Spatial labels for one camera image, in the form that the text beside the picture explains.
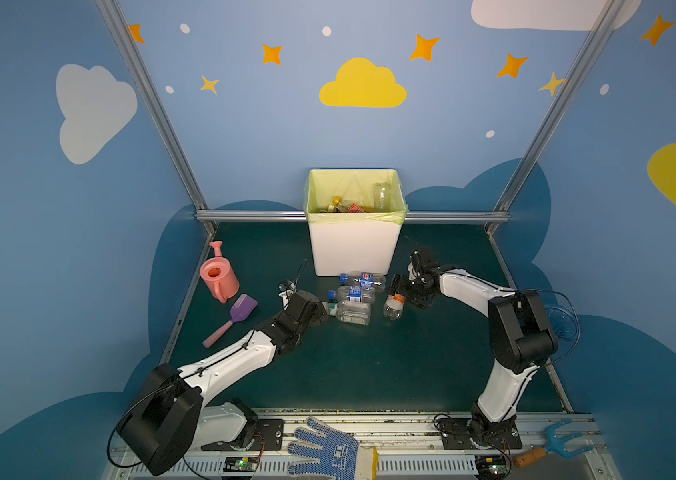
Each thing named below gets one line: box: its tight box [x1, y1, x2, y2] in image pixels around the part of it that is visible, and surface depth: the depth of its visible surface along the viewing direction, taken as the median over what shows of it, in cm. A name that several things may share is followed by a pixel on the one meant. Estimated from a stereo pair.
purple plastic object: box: [202, 294, 258, 349], surface depth 98 cm
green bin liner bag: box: [303, 168, 408, 225], surface depth 100 cm
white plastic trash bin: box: [308, 222, 402, 277], surface depth 95 cm
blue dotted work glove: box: [287, 416, 359, 480], surface depth 73 cm
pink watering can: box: [199, 241, 240, 304], surface depth 95 cm
